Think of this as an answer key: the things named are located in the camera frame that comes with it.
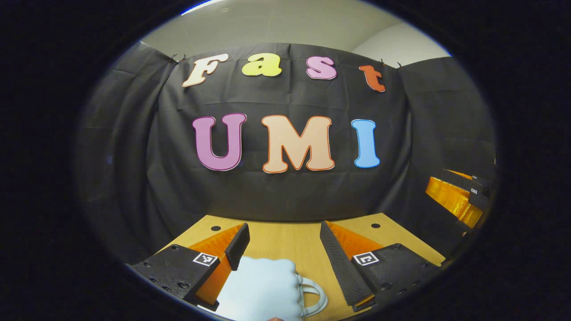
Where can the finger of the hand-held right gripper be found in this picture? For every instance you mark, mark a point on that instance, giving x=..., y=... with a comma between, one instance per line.
x=464, y=180
x=450, y=198

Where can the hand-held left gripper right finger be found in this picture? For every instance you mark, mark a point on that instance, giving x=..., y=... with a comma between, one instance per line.
x=339, y=263

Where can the black backdrop cloth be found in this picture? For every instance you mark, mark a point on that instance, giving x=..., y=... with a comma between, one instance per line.
x=276, y=196

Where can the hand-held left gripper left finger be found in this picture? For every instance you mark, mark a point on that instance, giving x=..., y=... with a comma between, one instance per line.
x=237, y=247

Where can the pale blue suitcase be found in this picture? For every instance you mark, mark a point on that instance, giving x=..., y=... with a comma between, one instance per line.
x=263, y=290

